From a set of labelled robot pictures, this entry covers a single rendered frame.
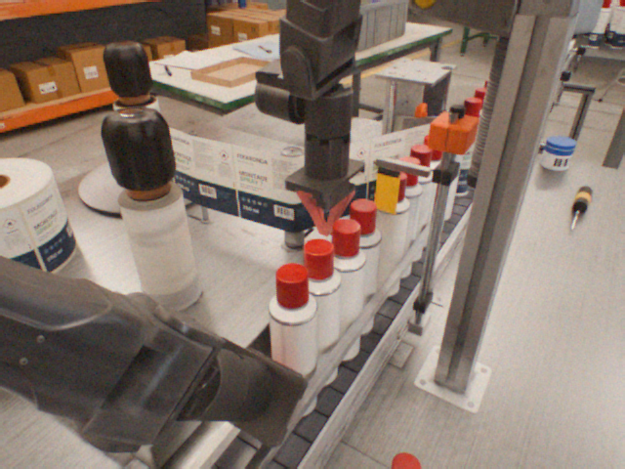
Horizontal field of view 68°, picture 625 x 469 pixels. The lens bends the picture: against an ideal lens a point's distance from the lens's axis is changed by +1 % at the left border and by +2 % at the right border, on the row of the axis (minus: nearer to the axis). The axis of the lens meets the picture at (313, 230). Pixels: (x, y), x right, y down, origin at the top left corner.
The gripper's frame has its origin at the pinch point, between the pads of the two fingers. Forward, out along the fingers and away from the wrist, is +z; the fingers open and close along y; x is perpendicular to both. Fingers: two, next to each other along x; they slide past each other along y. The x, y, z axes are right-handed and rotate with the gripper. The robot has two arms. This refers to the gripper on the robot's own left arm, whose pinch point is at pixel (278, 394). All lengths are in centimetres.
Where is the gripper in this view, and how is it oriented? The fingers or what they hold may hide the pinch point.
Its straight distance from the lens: 54.8
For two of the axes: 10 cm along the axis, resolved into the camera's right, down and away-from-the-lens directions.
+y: -8.6, -3.1, 4.0
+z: 2.8, 3.7, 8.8
